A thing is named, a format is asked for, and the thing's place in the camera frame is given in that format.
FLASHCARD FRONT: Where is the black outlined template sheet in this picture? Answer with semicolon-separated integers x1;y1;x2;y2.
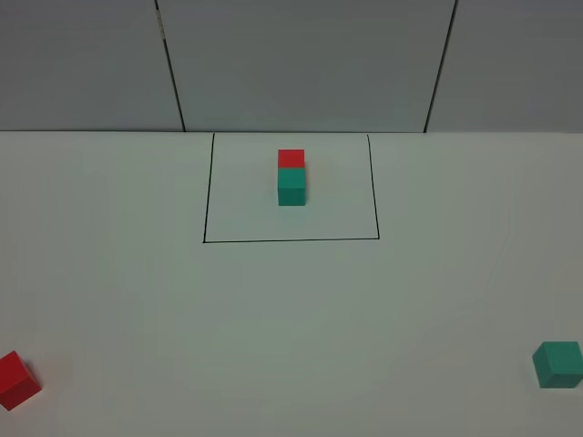
204;133;380;243

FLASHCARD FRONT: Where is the red template block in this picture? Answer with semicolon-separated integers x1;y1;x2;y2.
278;149;305;168

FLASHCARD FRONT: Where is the green template block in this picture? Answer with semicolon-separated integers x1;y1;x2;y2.
278;168;307;206

